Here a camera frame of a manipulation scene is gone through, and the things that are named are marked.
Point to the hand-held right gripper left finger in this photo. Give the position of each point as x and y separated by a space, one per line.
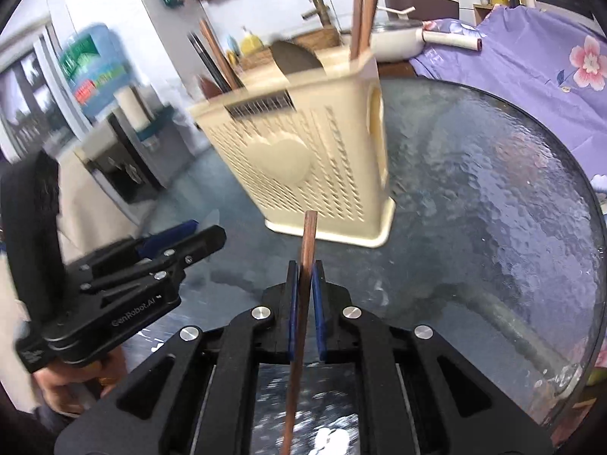
294 313

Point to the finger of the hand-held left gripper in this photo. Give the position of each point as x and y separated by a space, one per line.
199 244
170 238

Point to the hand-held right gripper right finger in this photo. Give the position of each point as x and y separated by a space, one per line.
320 313

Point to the brown wooden chopstick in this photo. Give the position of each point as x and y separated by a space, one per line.
308 241
357 9
373 4
220 54

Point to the cream plastic utensil holder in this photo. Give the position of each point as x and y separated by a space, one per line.
332 175

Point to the dark wooden spoon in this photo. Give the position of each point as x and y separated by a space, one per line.
208 87

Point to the black chopstick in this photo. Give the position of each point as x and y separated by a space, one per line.
208 64

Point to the person's left hand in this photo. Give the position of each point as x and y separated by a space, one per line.
71 388

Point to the water dispenser cabinet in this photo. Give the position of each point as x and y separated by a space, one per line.
137 166

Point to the teal towel holder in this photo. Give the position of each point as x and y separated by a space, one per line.
154 132

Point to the white paper towel roll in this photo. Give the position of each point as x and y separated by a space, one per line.
133 106

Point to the blue water jug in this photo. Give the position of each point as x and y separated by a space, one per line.
95 66

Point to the yellow dish soap bottle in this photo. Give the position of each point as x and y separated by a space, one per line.
250 42

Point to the wicker basket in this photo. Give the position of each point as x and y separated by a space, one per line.
327 38

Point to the wooden counter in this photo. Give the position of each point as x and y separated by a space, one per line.
396 68

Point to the bronze faucet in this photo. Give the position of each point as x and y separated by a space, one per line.
320 12

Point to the white cooking pot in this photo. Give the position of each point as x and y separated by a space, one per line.
398 40

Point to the purple floral cloth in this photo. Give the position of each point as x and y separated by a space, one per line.
521 66

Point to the brown and white rice cooker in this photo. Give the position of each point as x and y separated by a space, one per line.
422 2

